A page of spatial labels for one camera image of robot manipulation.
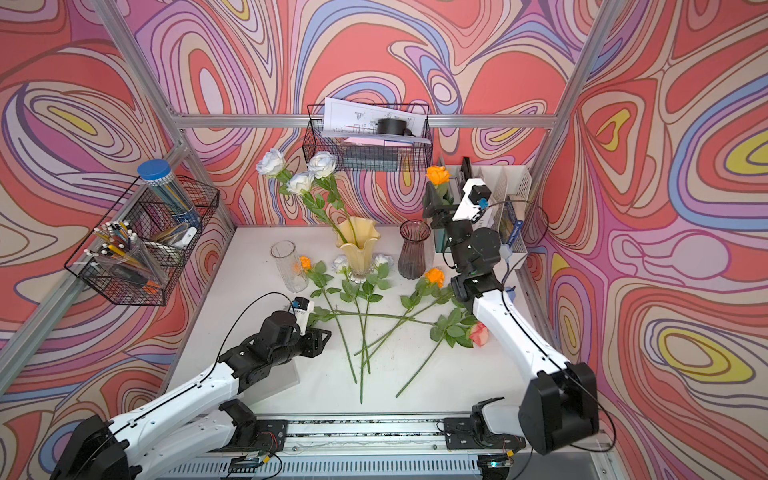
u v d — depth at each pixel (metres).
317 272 1.04
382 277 1.01
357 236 0.96
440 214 0.61
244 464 0.72
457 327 0.88
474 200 0.55
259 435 0.73
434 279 0.99
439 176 0.81
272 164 0.74
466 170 0.96
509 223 1.02
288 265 0.96
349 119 0.86
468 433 0.72
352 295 0.98
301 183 0.75
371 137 0.78
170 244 0.72
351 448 0.73
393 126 0.82
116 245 0.58
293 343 0.67
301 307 0.73
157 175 0.70
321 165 0.77
